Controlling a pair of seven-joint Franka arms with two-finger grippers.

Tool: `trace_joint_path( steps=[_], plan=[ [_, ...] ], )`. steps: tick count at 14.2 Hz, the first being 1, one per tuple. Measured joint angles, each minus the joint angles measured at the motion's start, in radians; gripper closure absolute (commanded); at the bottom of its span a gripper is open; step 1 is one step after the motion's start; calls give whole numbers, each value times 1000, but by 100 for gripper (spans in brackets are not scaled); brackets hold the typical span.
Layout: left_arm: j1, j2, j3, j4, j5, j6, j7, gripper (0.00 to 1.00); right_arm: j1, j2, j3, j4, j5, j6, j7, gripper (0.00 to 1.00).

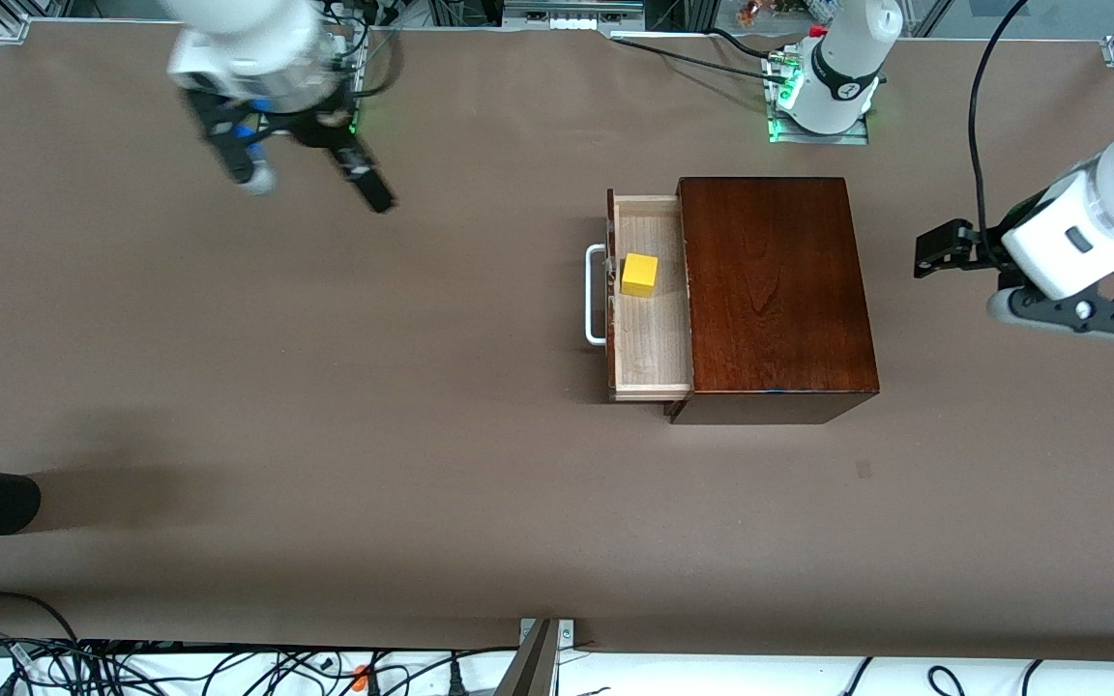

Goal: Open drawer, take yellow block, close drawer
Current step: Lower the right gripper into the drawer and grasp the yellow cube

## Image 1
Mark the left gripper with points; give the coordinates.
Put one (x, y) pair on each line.
(990, 241)

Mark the dark brown wooden cabinet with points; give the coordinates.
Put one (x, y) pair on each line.
(779, 290)

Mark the white power strip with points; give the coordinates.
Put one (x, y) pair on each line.
(571, 21)

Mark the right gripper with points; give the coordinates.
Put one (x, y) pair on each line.
(317, 129)

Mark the orange connector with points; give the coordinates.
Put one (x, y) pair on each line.
(364, 677)

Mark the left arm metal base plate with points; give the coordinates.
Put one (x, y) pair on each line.
(857, 138)

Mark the yellow block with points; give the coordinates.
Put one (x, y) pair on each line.
(639, 274)

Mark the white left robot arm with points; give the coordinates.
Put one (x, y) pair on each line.
(847, 58)

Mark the metal table bracket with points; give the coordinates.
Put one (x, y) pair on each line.
(533, 667)

